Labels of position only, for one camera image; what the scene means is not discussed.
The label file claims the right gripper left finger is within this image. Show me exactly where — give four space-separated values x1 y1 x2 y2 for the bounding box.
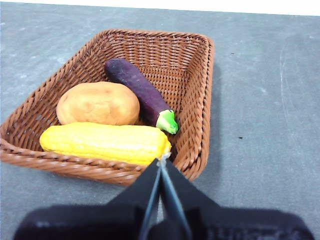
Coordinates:
13 158 161 240

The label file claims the brown wicker basket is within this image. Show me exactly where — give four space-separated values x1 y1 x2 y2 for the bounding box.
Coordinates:
0 28 216 187

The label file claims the yellow corn cob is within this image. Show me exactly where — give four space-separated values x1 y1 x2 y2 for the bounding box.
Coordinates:
39 121 173 166

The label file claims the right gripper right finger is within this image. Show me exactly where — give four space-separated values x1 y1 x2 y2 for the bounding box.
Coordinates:
161 159 315 240

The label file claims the purple eggplant green stem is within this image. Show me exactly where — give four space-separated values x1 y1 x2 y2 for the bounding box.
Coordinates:
104 57 180 135

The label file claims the brown potato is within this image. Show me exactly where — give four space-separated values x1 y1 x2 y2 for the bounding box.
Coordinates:
56 81 141 126

